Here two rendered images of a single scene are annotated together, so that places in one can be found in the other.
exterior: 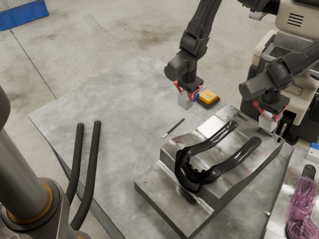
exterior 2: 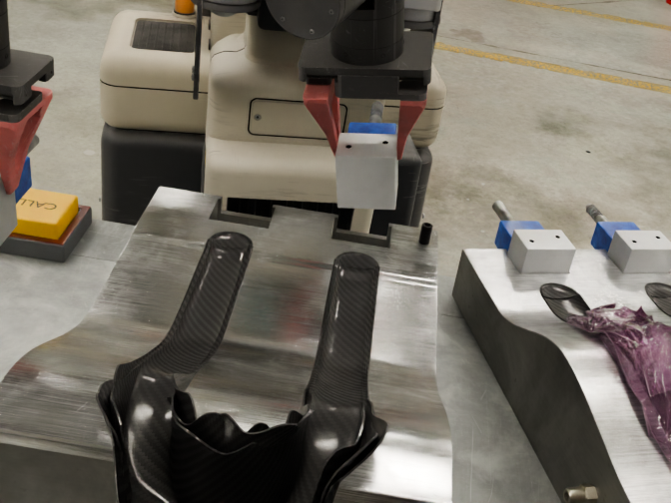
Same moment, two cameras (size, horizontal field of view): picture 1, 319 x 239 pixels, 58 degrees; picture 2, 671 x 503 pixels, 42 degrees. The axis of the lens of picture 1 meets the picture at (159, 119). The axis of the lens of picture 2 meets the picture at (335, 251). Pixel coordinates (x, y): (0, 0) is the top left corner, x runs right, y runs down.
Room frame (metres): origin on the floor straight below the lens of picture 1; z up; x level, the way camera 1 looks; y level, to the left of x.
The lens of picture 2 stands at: (0.23, 0.14, 1.28)
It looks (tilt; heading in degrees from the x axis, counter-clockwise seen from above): 31 degrees down; 311
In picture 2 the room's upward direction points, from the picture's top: 8 degrees clockwise
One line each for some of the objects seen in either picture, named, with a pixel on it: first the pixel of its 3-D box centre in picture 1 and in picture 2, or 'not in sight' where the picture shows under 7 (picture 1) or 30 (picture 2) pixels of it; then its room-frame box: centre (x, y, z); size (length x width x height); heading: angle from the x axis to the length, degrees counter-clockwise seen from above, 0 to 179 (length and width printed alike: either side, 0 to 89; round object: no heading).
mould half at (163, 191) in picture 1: (211, 160); (245, 405); (0.56, -0.17, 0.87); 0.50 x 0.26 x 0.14; 129
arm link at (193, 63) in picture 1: (188, 61); not in sight; (0.80, -0.11, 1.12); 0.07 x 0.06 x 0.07; 134
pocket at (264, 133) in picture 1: (264, 135); (358, 248); (0.66, -0.39, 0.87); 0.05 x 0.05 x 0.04; 39
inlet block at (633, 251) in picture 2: not in sight; (615, 238); (0.54, -0.66, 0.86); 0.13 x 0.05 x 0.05; 146
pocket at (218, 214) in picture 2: (240, 119); (242, 229); (0.74, -0.32, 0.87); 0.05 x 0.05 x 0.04; 39
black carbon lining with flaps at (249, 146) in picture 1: (218, 151); (270, 338); (0.56, -0.19, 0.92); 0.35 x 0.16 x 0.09; 129
